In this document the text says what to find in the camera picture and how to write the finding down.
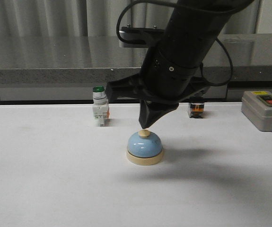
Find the grey curtain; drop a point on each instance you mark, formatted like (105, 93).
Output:
(22, 18)

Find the grey on/off switch box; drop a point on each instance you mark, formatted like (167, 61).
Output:
(257, 107)

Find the grey granite counter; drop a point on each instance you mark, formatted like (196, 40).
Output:
(64, 69)

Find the green pushbutton switch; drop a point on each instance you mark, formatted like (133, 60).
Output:
(100, 105)

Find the blue cream desk bell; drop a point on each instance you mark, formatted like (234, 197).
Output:
(144, 148)

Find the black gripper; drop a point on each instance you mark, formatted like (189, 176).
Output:
(161, 82)

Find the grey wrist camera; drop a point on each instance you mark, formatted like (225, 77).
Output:
(136, 37)

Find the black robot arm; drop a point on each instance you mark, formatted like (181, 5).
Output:
(192, 29)

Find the black rotary selector switch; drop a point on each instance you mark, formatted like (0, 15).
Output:
(196, 106)

